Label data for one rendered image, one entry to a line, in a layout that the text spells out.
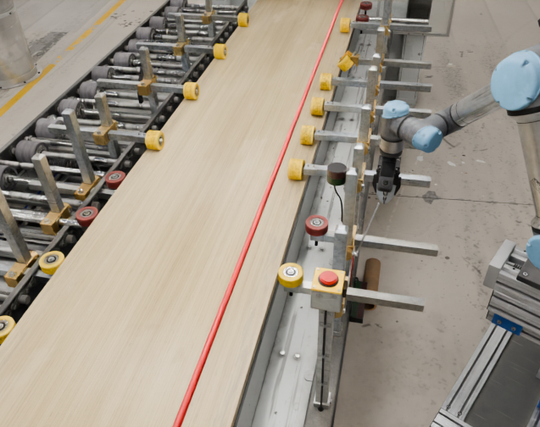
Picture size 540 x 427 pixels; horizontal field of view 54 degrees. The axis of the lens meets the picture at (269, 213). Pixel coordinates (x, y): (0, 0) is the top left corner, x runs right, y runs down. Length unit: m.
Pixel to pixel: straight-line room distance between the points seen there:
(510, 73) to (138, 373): 1.16
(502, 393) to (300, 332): 0.89
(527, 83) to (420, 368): 1.63
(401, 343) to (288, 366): 0.98
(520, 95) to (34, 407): 1.37
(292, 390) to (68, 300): 0.75
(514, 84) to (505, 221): 2.22
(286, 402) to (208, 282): 0.44
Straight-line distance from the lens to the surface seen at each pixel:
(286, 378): 1.77
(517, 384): 2.41
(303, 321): 1.90
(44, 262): 1.89
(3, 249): 2.16
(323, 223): 1.84
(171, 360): 1.51
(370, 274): 2.82
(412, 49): 4.20
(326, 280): 1.20
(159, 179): 2.12
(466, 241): 3.24
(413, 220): 3.30
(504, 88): 1.30
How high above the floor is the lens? 2.11
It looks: 40 degrees down
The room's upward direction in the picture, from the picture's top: 3 degrees counter-clockwise
